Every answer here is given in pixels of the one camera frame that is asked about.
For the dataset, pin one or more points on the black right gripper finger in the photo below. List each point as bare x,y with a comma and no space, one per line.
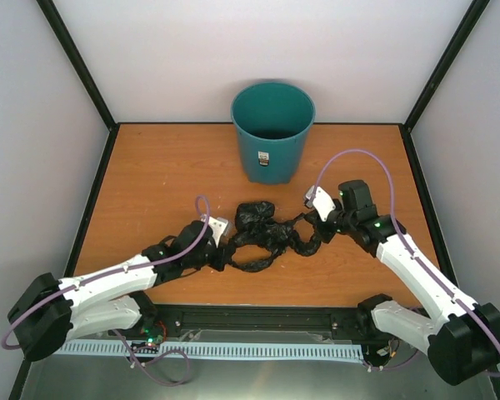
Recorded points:
321,233
312,217

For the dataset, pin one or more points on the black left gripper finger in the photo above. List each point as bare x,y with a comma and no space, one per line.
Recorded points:
229,248
220,265

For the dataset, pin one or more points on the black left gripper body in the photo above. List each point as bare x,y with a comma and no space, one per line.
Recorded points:
222,257

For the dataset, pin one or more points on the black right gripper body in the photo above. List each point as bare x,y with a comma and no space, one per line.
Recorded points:
341,222

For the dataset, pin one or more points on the black plastic trash bag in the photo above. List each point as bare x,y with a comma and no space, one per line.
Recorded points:
256,226

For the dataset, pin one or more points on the teal plastic trash bin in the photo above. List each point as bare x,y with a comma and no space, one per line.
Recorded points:
272,121

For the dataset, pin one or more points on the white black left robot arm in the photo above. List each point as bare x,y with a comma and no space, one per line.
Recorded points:
158,264

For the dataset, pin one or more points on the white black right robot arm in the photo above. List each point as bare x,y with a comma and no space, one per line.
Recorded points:
459,336

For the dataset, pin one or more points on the small green-lit circuit board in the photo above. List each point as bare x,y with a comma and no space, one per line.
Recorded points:
152,339

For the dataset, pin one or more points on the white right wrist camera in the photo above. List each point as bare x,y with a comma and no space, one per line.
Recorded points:
320,200

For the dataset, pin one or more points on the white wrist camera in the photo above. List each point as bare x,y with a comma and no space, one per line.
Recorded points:
220,228
320,200

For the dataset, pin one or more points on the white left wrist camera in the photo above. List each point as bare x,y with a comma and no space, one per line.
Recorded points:
220,228

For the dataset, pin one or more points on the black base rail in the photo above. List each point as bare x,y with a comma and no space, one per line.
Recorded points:
254,321

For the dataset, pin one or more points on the light blue slotted cable duct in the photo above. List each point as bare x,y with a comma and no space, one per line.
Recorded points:
342,353

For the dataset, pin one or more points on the metal base plate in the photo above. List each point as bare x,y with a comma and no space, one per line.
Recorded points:
91,377

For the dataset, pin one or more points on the black right rear frame post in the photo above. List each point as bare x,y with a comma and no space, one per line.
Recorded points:
468,22

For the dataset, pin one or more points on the black frame post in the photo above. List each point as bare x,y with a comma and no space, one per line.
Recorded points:
65,39
468,22

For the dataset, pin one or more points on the black left rear frame post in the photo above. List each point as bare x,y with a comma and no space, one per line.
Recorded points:
65,39

